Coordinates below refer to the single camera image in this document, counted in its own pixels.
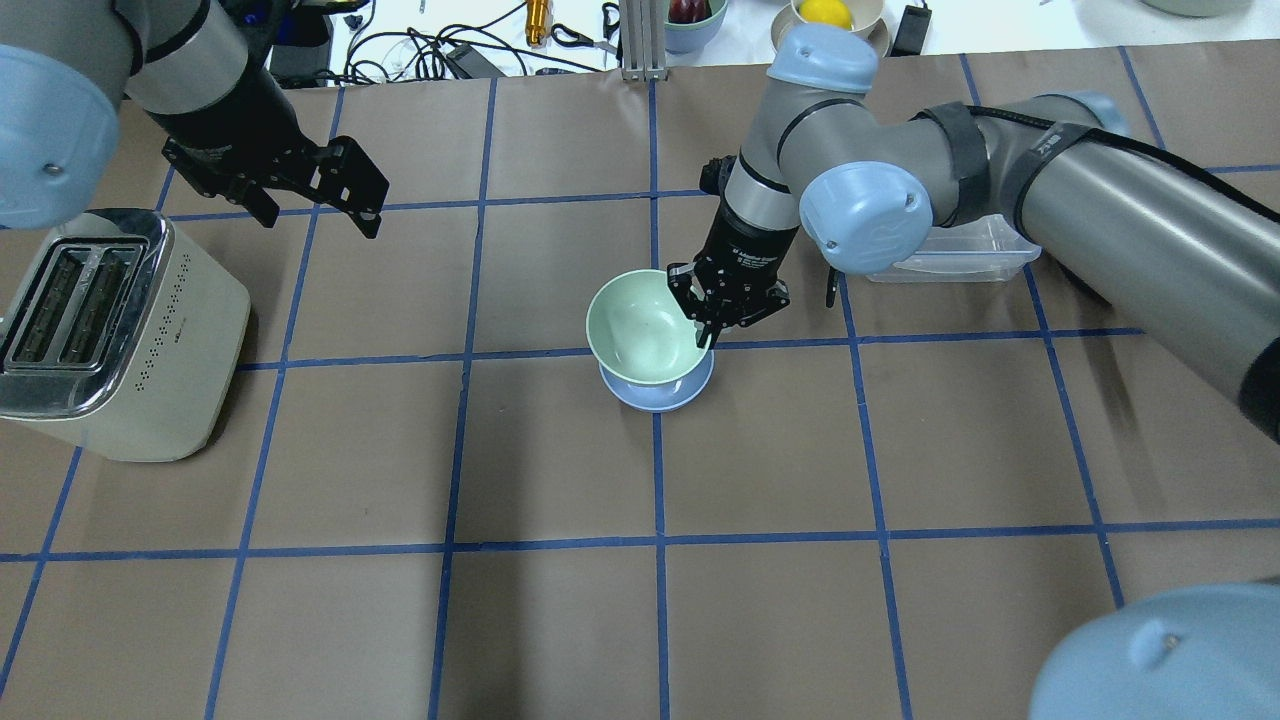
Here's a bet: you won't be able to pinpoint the blue bowl with fruit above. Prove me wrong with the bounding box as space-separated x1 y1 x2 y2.
663 0 728 55

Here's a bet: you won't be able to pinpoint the green bowl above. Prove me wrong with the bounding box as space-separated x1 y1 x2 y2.
585 269 710 386

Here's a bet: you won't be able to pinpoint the orange screwdriver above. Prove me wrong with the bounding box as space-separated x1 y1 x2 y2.
524 0 552 47

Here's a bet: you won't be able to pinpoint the clear plastic container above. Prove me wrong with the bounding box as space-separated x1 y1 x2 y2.
867 214 1042 284

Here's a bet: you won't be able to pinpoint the beige bowl with lemon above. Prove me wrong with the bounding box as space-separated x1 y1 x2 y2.
791 1 890 56

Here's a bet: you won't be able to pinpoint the black gripper green side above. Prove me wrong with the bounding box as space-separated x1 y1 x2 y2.
667 200 799 351

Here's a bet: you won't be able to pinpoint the robot arm by green bowl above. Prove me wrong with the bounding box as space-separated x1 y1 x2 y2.
666 23 1279 719

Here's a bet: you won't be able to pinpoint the black gripper toaster side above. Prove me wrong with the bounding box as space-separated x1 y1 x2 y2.
160 70 390 240

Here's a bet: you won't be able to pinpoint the black scissors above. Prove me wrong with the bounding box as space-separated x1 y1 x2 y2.
549 1 621 55

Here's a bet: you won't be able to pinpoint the robot arm by toaster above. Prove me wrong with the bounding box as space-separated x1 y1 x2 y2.
1 1 389 238

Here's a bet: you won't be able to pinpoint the black power adapter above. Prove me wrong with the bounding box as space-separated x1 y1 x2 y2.
442 44 485 79

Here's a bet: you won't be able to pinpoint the cream toaster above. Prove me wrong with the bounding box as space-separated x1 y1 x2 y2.
1 208 251 462

